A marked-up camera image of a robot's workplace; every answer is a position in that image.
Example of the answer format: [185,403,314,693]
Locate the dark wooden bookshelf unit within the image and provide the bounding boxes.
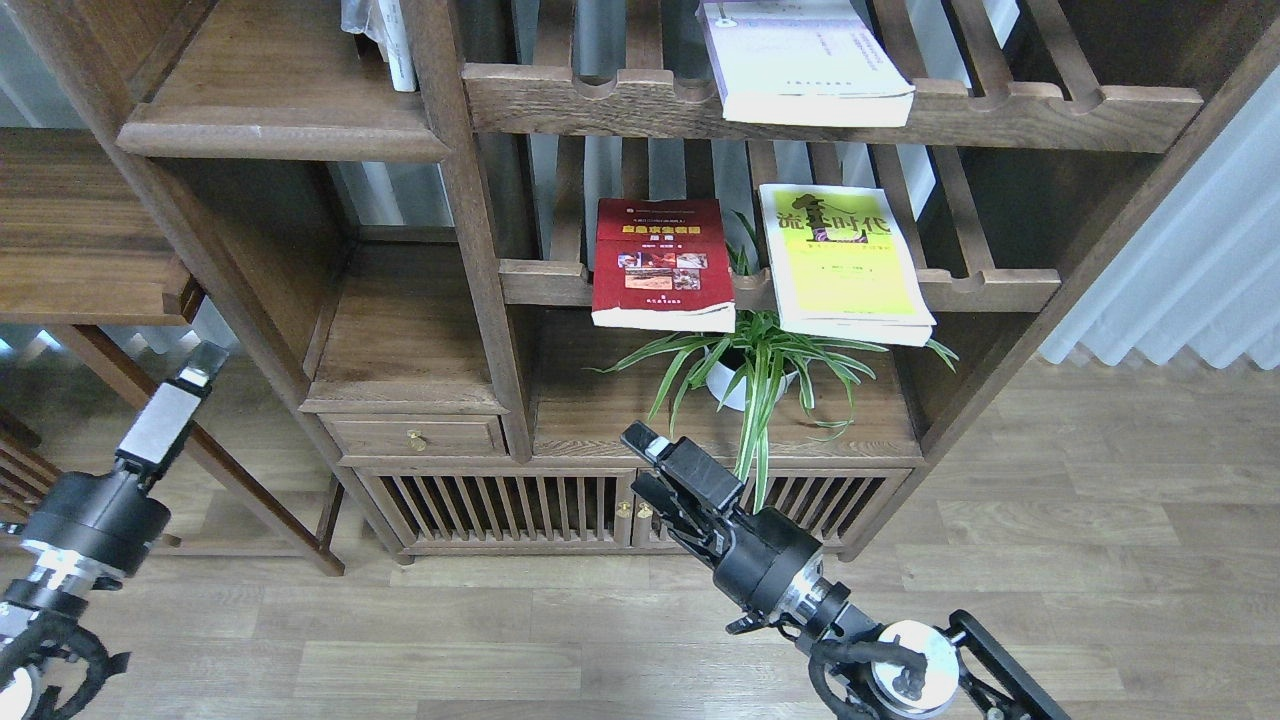
[3,1,1277,559]

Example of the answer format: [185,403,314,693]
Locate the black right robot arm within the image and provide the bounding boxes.
[621,421,1065,719]

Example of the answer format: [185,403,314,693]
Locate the white curtain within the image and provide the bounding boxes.
[1039,73,1279,370]

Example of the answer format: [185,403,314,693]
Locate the green spider plant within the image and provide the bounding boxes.
[590,210,959,514]

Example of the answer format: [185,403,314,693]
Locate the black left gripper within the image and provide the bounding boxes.
[20,342,229,591]

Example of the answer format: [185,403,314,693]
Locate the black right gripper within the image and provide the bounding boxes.
[621,421,822,619]

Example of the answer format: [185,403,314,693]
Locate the slatted cabinet door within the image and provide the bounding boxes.
[616,468,910,553]
[360,469,635,555]

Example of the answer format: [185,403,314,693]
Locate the right slatted cabinet door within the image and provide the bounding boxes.
[616,468,910,553]

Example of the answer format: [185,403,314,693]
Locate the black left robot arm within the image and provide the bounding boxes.
[1,342,228,719]

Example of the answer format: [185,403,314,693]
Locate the white plant pot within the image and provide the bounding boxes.
[705,347,799,413]

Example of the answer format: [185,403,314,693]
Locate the red cover book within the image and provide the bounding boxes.
[591,199,736,333]

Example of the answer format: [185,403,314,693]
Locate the small wooden drawer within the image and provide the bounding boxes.
[319,413,506,457]

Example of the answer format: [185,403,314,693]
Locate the left slatted cabinet door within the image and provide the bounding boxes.
[360,469,635,555]

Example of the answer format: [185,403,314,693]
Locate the white rolled papers in plastic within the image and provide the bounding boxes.
[340,0,419,92]

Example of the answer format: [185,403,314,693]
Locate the white purple cover book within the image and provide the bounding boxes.
[696,1,915,128]

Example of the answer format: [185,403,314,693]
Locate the wooden side table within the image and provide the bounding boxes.
[0,128,346,577]

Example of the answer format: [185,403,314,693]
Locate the yellow green cover book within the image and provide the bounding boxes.
[759,184,936,347]

